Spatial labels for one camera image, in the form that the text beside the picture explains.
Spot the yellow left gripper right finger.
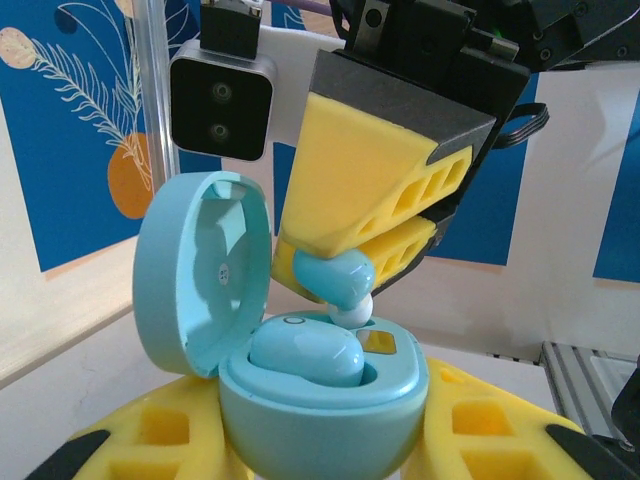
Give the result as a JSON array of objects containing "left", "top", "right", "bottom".
[{"left": 399, "top": 355, "right": 640, "bottom": 480}]

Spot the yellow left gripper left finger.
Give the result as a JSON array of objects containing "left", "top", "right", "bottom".
[{"left": 27, "top": 374, "right": 251, "bottom": 480}]

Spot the light blue wireless earbud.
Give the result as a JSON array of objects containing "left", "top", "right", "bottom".
[
  {"left": 247, "top": 317, "right": 366, "bottom": 387},
  {"left": 292, "top": 248, "right": 377, "bottom": 329}
]

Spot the light blue earbud charging case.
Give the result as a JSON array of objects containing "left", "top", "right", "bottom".
[{"left": 131, "top": 171, "right": 431, "bottom": 480}]

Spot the aluminium table side rail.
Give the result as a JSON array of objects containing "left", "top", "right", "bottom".
[{"left": 537, "top": 339, "right": 640, "bottom": 444}]

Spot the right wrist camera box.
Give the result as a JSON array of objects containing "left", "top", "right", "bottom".
[{"left": 168, "top": 23, "right": 347, "bottom": 164}]

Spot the black ribbon cable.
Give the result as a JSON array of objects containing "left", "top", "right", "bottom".
[{"left": 492, "top": 102, "right": 551, "bottom": 150}]

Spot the aluminium frame post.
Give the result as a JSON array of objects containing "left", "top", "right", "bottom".
[{"left": 130, "top": 0, "right": 181, "bottom": 201}]

